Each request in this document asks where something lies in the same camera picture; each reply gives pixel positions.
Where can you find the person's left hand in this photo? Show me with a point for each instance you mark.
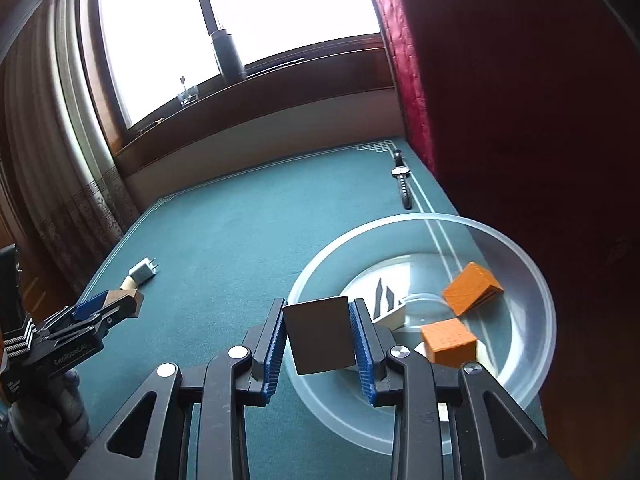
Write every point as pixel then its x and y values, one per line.
pixel 50 410

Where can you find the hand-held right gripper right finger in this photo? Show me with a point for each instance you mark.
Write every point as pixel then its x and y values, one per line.
pixel 364 360

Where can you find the red quilted curtain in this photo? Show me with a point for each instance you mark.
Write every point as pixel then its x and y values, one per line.
pixel 500 110

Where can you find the wooden window frame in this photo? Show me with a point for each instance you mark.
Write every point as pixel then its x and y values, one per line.
pixel 250 100

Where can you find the black cylinder stand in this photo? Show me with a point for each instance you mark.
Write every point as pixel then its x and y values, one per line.
pixel 227 55

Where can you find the orange black-striped wedge block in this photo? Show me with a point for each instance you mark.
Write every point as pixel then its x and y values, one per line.
pixel 470 287
pixel 447 340

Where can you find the black wristwatch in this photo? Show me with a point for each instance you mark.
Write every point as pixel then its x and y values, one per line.
pixel 401 172

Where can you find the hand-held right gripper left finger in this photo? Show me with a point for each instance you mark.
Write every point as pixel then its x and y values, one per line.
pixel 274 360

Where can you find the plain wooden wedge block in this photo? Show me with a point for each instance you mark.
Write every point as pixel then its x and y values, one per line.
pixel 129 286
pixel 140 304

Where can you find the beige patterned curtain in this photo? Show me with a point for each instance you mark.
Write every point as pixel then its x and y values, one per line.
pixel 60 160

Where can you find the small glass holder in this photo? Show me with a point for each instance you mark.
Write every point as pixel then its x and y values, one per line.
pixel 187 94

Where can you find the brown rectangular wooden block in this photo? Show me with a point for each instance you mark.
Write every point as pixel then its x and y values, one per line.
pixel 320 335

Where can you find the white plug charger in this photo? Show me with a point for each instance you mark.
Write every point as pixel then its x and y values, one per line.
pixel 144 272

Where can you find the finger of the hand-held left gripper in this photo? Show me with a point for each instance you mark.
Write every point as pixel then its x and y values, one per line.
pixel 117 312
pixel 90 307

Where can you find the clear plastic bowl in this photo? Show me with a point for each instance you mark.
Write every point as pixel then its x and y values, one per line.
pixel 520 310

